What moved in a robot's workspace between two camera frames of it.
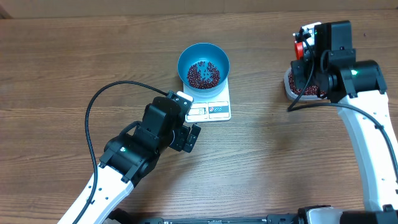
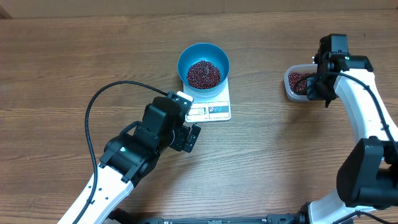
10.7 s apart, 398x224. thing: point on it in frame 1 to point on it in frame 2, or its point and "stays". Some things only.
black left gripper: (180, 144) stays
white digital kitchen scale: (214, 109) stays
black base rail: (119, 216) stays
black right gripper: (300, 73) to (314, 93)
